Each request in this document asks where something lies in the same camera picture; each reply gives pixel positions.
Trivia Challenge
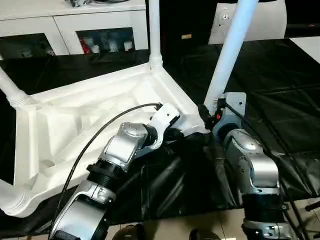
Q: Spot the black quilted mat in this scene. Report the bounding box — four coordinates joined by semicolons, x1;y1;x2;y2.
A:
0;37;320;238

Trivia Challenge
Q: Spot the white flat board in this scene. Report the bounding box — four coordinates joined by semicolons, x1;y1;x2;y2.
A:
288;36;320;66

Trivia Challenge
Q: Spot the black metal bar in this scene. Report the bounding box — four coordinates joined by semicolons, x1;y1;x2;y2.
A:
284;23;320;29

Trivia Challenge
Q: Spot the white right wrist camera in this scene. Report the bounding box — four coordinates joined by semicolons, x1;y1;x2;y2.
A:
211;91;248;141

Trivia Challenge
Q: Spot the white sideboard with glass doors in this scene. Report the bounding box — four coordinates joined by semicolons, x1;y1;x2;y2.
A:
0;0;151;61

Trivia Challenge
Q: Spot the white plastic table top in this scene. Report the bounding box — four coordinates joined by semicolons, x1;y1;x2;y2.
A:
0;61;214;219

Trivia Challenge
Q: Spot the pale panel with holes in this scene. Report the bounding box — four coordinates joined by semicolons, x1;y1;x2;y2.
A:
207;1;289;46

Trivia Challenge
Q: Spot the black cabinet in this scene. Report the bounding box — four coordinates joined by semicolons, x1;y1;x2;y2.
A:
159;0;320;46

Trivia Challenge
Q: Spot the black left camera cable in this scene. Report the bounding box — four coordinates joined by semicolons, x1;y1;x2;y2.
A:
48;101;163;240

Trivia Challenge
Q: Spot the black metal stand leg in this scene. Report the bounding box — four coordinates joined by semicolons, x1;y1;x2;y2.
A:
304;201;320;213

